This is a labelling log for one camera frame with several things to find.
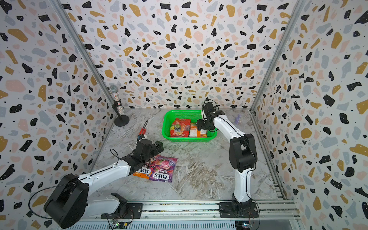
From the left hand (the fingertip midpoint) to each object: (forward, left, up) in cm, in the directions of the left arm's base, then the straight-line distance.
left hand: (159, 145), depth 88 cm
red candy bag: (+17, -12, -5) cm, 21 cm away
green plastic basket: (+28, -3, -3) cm, 28 cm away
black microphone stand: (+28, +35, -9) cm, 46 cm away
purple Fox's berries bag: (-12, -2, -7) cm, 14 cm away
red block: (+18, +17, -10) cm, 27 cm away
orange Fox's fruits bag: (-13, +8, -8) cm, 17 cm away
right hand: (+14, -26, +1) cm, 30 cm away
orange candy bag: (+13, -22, -5) cm, 26 cm away
